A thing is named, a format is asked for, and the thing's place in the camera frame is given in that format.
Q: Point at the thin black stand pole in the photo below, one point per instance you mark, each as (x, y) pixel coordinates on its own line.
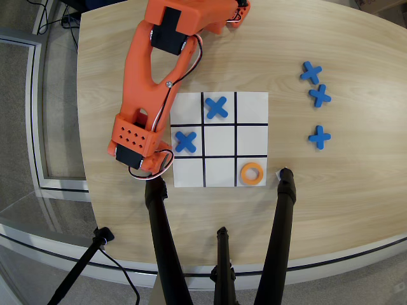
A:
(79, 267)

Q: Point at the small white sticker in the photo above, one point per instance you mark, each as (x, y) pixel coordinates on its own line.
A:
(277, 174)

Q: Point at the blue foam cross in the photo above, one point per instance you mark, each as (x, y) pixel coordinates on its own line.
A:
(319, 137)
(320, 96)
(186, 141)
(216, 107)
(311, 73)

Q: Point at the short black tripod leg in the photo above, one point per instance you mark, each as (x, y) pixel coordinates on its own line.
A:
(223, 260)

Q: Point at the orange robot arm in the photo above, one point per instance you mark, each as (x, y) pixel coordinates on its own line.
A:
(140, 70)

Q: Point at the white tic-tac-toe board sheet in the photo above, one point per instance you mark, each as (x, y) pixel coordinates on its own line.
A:
(251, 108)

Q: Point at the metal framed glass panel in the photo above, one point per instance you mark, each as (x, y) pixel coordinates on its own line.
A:
(35, 111)

